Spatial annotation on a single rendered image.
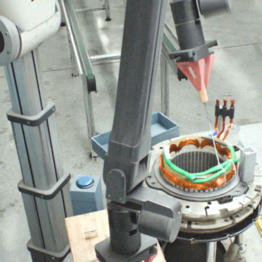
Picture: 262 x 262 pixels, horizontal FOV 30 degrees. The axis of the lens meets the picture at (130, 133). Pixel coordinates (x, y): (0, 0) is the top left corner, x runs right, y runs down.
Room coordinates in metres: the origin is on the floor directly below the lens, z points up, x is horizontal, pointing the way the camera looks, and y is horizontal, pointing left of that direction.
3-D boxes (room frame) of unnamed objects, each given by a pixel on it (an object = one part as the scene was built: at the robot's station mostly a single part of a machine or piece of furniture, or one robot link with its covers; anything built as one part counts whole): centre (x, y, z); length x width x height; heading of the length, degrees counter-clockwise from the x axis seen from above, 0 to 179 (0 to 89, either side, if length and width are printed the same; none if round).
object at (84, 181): (1.03, 0.13, 1.04); 0.04 x 0.04 x 0.01
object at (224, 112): (1.07, -0.24, 1.21); 0.04 x 0.04 x 0.03; 16
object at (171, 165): (0.94, -0.10, 1.15); 0.15 x 0.04 x 0.02; 16
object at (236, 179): (0.98, -0.16, 1.05); 0.22 x 0.22 x 0.12
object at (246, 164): (0.93, -0.28, 1.14); 0.03 x 0.03 x 0.09; 16
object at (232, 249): (0.90, -0.26, 0.85); 0.06 x 0.04 x 0.05; 148
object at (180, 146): (1.05, -0.15, 1.12); 0.06 x 0.02 x 0.04; 106
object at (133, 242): (0.64, 0.02, 1.22); 0.10 x 0.07 x 0.07; 123
